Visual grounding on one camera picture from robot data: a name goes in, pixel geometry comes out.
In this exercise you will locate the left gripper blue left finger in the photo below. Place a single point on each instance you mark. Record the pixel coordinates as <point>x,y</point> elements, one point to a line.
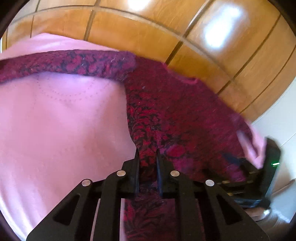
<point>91,211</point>

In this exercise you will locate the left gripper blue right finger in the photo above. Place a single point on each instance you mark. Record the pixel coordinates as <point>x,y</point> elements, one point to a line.
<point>204,211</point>

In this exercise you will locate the red floral knit sweater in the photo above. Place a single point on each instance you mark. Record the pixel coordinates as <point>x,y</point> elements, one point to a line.
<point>177,116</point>

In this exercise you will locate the pink bedspread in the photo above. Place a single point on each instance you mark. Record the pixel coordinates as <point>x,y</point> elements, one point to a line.
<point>56,130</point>

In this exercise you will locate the wooden panel headboard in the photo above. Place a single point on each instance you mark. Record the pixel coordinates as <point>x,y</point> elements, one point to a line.
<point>243,50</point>

